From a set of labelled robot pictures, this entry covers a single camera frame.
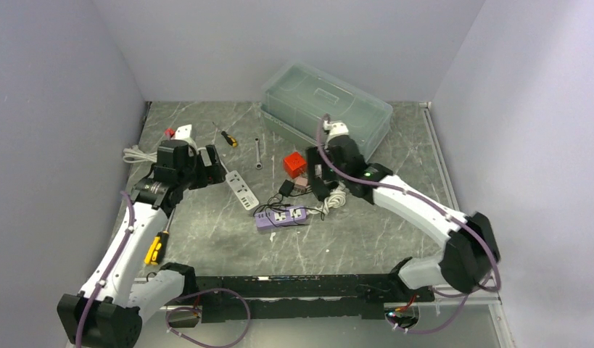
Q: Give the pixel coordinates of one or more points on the pink USB adapter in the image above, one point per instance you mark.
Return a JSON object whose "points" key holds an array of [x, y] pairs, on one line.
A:
{"points": [[301, 183]]}

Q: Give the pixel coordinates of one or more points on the silver ratchet wrench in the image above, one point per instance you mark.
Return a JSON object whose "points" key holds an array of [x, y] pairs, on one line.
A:
{"points": [[258, 164]]}

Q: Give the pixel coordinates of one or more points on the aluminium frame rail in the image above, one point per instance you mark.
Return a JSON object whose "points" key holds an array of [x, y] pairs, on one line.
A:
{"points": [[424, 108]]}

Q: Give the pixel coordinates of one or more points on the large yellow screwdriver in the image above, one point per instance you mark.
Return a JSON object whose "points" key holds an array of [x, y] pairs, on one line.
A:
{"points": [[157, 250]]}

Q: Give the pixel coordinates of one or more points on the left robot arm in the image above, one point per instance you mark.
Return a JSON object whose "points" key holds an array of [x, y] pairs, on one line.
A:
{"points": [[110, 308]]}

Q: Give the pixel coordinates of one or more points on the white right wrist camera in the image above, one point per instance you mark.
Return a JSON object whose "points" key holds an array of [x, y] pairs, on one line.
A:
{"points": [[334, 129]]}

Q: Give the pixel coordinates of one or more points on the black TP-Link power adapter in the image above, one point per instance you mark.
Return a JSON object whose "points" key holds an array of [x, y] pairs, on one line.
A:
{"points": [[286, 190]]}

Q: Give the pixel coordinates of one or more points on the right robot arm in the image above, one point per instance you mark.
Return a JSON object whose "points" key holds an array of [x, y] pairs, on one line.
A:
{"points": [[469, 255]]}

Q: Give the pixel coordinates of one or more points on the red power socket cube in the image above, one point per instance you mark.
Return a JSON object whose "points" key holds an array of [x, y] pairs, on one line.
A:
{"points": [[294, 165]]}

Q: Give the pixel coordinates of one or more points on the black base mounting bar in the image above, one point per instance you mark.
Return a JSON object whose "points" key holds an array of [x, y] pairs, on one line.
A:
{"points": [[367, 296]]}

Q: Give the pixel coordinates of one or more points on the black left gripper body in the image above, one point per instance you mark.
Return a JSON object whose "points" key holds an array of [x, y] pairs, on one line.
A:
{"points": [[191, 175]]}

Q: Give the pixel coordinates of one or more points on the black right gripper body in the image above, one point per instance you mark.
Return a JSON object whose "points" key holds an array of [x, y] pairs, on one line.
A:
{"points": [[331, 176]]}

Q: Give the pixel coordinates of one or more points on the small yellow black screwdriver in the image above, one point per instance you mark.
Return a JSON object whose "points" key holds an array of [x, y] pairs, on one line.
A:
{"points": [[229, 139]]}

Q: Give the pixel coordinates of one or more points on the purple USB hub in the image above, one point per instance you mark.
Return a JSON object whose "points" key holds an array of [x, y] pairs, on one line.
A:
{"points": [[280, 218]]}

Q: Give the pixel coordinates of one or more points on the white USB socket strip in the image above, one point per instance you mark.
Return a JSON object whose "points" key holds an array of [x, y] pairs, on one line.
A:
{"points": [[241, 190]]}

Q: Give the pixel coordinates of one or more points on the translucent plastic storage box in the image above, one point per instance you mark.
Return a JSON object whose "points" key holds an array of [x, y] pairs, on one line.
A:
{"points": [[295, 98]]}

